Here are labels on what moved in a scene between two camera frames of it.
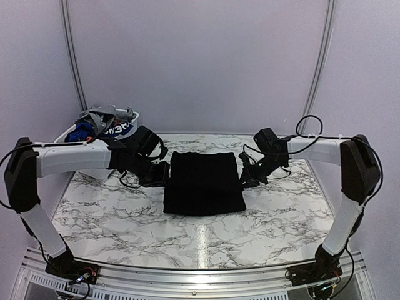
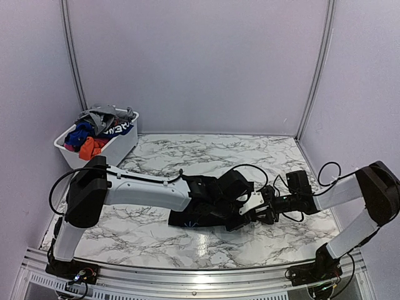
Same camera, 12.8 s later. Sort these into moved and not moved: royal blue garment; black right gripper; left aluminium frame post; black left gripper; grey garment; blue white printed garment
Moved: black left gripper; black right gripper
Not moved: blue white printed garment; royal blue garment; grey garment; left aluminium frame post
